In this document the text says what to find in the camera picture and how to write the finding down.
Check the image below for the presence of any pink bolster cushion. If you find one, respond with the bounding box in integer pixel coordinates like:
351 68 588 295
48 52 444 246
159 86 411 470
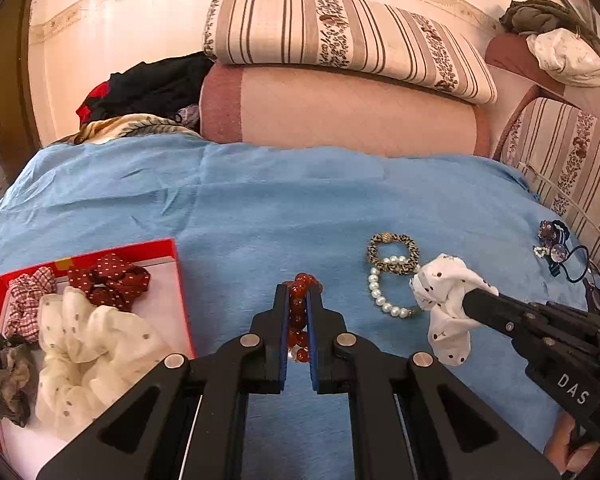
199 62 492 158

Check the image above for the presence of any person's right hand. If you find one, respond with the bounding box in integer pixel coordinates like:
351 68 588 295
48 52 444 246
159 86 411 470
545 410 600 476

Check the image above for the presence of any glass charm hair tie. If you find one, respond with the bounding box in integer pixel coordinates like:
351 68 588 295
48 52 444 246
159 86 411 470
532 242 568 263

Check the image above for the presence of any black and red clothing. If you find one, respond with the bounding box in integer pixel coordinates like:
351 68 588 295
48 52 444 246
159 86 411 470
76 51 215 128

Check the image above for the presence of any red bead bracelet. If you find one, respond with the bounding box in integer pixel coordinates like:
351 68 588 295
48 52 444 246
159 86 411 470
286 272 325 363

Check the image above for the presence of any pearl bracelet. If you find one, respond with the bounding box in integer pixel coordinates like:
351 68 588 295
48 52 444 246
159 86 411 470
368 255 423 318

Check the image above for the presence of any long striped floral cushion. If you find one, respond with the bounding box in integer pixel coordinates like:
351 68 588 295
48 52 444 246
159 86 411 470
202 0 498 106

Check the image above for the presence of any small white dotted scrunchie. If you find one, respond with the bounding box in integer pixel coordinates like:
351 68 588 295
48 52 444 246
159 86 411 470
409 254 500 366

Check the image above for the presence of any red white checkered scrunchie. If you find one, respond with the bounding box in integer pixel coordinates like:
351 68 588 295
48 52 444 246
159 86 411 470
5 266 58 343

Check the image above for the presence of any grey black scrunchie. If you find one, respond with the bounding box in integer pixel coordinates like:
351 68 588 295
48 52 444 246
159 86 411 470
0 320 40 428

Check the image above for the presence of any pink sofa armrest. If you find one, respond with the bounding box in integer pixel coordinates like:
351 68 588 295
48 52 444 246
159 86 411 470
485 34 600 111

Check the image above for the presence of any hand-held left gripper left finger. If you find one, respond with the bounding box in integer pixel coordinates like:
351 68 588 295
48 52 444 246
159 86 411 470
35 282 290 480

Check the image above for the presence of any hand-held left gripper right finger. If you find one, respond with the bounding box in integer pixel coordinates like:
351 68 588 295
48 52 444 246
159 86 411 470
306 292 563 480

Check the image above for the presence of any olive green garment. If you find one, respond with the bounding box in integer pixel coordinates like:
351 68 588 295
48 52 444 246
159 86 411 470
500 0 600 61

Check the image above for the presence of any striped floral sofa cushion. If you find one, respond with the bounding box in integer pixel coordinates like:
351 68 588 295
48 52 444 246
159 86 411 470
492 96 600 301

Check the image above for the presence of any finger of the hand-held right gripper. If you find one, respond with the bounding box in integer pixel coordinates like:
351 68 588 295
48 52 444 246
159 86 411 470
462 287 556 356

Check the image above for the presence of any large cream dotted scrunchie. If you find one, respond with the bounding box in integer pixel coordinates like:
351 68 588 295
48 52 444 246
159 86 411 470
34 286 176 443

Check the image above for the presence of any blue blanket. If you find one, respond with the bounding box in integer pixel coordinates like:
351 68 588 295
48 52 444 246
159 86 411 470
0 135 600 480

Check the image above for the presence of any gold patterned cloth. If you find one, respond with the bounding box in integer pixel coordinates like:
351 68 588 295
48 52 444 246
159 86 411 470
50 114 201 146

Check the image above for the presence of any red cardboard box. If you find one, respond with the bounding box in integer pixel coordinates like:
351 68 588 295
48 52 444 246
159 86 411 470
0 238 197 461

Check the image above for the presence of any red polka dot scrunchie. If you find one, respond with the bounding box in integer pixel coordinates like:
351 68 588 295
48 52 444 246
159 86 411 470
67 253 152 312

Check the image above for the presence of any wooden door frame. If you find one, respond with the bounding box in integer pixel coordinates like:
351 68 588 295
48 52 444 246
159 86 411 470
0 0 43 161

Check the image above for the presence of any dark hair clip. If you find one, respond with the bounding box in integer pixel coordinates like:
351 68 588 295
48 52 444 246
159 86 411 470
582 277 600 317

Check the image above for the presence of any leopard print hair tie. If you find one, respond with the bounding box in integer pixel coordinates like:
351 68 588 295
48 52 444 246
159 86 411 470
366 232 421 277

